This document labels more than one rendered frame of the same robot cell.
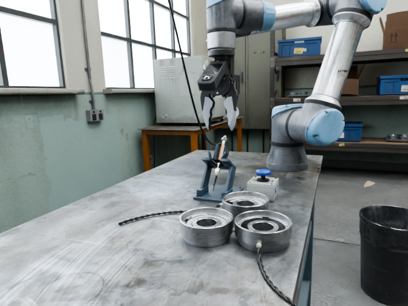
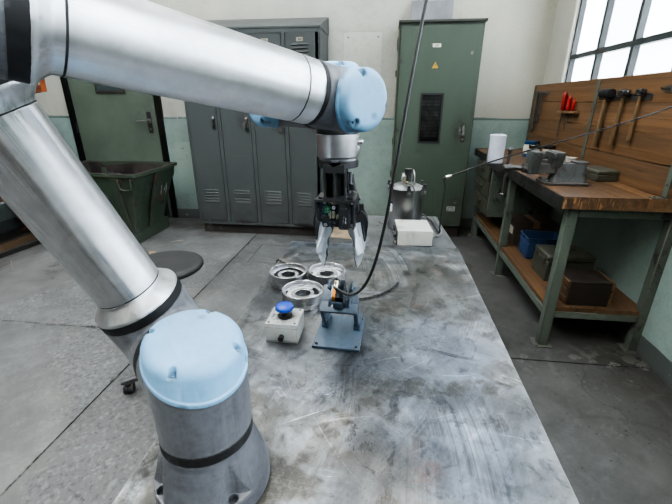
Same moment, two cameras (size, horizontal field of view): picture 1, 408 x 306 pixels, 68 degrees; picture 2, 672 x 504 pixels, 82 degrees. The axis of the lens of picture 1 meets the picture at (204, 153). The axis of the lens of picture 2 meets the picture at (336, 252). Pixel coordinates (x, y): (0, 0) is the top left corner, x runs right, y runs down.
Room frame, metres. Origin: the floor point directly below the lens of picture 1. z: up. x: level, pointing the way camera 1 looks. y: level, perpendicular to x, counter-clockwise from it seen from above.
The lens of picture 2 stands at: (1.51, -0.26, 1.28)
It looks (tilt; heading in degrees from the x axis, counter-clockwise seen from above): 22 degrees down; 164
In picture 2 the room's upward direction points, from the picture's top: straight up
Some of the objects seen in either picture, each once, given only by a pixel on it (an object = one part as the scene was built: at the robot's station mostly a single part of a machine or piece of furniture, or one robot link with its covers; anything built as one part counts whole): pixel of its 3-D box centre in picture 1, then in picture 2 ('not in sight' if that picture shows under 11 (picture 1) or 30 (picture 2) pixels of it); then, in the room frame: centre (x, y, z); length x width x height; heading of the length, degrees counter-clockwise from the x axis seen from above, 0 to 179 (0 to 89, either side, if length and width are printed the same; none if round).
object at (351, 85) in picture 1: (340, 81); not in sight; (3.86, -1.74, 1.19); 0.52 x 0.42 x 0.38; 66
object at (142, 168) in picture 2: not in sight; (114, 202); (-2.67, -1.30, 0.35); 1.04 x 0.74 x 0.70; 66
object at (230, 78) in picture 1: (222, 74); (338, 193); (0.85, -0.06, 1.13); 0.09 x 0.08 x 0.12; 154
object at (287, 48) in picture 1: (299, 49); not in sight; (4.08, -1.28, 1.61); 0.52 x 0.38 x 0.22; 69
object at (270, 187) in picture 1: (263, 187); (284, 325); (0.78, -0.16, 0.82); 0.08 x 0.07 x 0.05; 156
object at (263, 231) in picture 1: (262, 230); (288, 276); (0.53, -0.11, 0.82); 0.10 x 0.10 x 0.04
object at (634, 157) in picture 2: not in sight; (531, 186); (-0.73, 1.88, 0.71); 2.01 x 0.82 x 1.41; 156
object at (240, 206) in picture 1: (245, 206); (302, 296); (0.65, -0.09, 0.82); 0.10 x 0.10 x 0.04
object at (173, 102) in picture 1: (195, 92); not in sight; (3.23, 0.07, 1.10); 0.62 x 0.61 x 0.65; 156
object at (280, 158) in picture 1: (287, 153); (210, 448); (1.10, -0.31, 0.85); 0.15 x 0.15 x 0.10
